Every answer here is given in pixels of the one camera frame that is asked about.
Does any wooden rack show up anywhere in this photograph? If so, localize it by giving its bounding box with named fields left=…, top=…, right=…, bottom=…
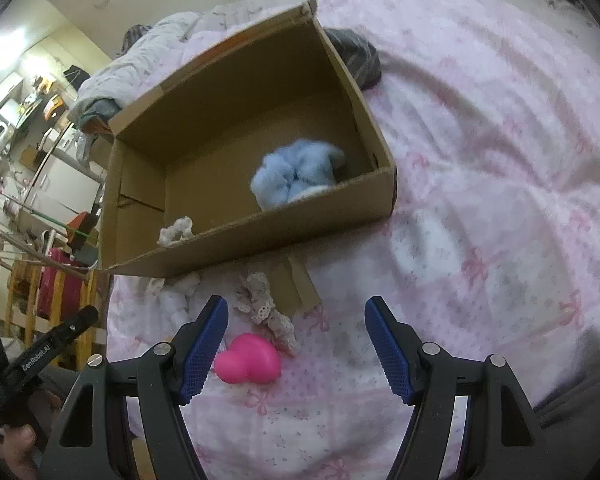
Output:
left=0, top=250, right=101, bottom=371

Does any grey printed quilt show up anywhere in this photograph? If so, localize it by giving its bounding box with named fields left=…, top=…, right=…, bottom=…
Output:
left=69, top=0, right=481, bottom=133

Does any blue fluffy scrunchie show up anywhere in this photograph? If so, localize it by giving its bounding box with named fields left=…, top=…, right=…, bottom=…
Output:
left=250, top=139, right=347, bottom=211

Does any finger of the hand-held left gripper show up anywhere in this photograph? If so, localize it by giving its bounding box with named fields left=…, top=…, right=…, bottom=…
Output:
left=51, top=306, right=100, bottom=349

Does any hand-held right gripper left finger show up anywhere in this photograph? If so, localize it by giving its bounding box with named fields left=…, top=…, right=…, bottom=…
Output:
left=39, top=295, right=229, bottom=480

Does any white kitchen cabinet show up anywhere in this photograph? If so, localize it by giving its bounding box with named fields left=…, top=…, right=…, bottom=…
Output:
left=20, top=152, right=103, bottom=231

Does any red suitcase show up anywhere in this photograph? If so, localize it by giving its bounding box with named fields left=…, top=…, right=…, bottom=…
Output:
left=37, top=247, right=88, bottom=321

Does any brown cardboard box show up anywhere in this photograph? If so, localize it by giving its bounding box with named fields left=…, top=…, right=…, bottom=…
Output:
left=98, top=0, right=397, bottom=279

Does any pink heart-shaped soft toy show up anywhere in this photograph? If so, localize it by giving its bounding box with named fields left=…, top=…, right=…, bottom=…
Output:
left=215, top=332, right=282, bottom=386

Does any person's left hand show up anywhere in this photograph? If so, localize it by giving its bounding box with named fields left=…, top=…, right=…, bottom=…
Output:
left=1, top=391, right=63, bottom=480

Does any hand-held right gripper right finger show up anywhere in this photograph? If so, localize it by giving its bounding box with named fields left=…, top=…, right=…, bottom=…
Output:
left=364, top=296, right=543, bottom=480

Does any beige lace scrunchie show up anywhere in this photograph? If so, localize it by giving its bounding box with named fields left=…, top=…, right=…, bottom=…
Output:
left=232, top=272, right=298, bottom=356

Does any white lace scrunchie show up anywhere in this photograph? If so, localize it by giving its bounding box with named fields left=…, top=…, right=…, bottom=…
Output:
left=146, top=272, right=202, bottom=328

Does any dark checked cloth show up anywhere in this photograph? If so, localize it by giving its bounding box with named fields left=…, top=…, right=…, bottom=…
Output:
left=117, top=24, right=153, bottom=56

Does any dark striped cloth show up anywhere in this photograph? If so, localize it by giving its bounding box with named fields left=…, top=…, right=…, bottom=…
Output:
left=325, top=29, right=382, bottom=90

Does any white cloth scrap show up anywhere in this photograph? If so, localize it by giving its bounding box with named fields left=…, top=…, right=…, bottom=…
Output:
left=157, top=216, right=194, bottom=247

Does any brown cardboard strip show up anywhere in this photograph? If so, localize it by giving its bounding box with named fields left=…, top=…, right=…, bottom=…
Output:
left=286, top=255, right=322, bottom=313

